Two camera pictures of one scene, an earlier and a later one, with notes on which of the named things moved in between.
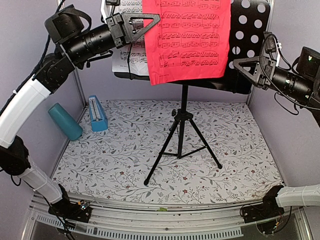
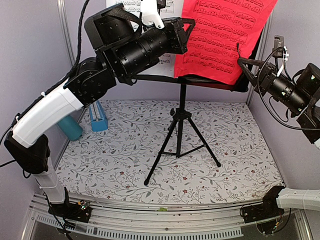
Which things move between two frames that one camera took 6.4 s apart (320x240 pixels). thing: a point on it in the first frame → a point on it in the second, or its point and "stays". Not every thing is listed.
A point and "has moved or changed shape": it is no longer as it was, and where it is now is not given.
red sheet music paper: (190, 41) has moved or changed shape
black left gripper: (117, 29) → (180, 38)
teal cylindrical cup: (70, 128) stays
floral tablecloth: (168, 152) stays
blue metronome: (99, 120) stays
